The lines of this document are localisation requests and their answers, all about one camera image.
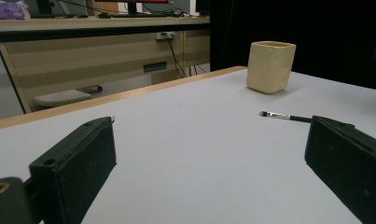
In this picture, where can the brown stick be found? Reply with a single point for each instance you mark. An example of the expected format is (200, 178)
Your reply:
(279, 115)

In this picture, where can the cream square cup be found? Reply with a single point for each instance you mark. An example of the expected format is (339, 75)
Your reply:
(269, 68)

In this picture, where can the white power outlet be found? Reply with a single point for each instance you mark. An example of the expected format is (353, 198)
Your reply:
(164, 35)

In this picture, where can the light wooden desk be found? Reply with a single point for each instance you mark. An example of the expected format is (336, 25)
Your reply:
(83, 56)

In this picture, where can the black curtain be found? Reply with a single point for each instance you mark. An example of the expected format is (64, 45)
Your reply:
(316, 28)

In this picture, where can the purple plush toy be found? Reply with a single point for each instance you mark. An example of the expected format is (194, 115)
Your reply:
(8, 11)

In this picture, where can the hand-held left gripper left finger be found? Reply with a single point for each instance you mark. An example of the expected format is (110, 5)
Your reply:
(73, 168)

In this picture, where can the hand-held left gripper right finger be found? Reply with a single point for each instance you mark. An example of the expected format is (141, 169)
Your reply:
(347, 165)

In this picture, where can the black metal frame bar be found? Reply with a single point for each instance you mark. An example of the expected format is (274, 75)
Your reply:
(83, 32)

